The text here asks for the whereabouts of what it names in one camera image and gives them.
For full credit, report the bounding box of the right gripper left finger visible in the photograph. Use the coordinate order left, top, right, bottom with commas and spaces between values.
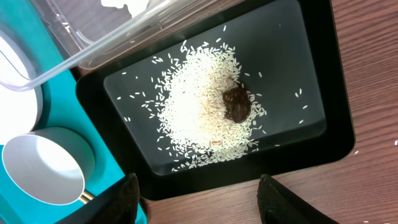
55, 172, 141, 224

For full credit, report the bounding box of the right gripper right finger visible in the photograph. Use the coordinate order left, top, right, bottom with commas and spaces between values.
257, 174, 337, 224

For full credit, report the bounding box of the clear plastic bin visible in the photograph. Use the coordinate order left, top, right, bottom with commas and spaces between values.
0, 0, 218, 92

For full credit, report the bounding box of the grey bowl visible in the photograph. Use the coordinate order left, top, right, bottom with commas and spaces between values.
2, 127, 95, 205

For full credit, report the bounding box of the white rice pile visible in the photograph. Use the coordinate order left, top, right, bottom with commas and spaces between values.
116, 24, 308, 172

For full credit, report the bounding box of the black plastic tray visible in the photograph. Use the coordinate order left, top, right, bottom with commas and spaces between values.
76, 1, 355, 200

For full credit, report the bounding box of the brown food scrap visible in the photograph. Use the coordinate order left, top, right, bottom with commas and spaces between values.
222, 87, 251, 123

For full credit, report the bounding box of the wooden chopstick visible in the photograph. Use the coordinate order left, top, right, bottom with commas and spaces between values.
79, 190, 95, 204

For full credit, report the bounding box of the white napkin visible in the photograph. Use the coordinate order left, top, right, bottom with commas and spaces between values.
101, 0, 149, 17

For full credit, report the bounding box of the large white plate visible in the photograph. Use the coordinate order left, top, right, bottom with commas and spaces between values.
1, 31, 43, 145

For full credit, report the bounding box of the teal plastic tray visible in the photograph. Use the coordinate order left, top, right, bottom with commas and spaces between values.
1, 0, 124, 223

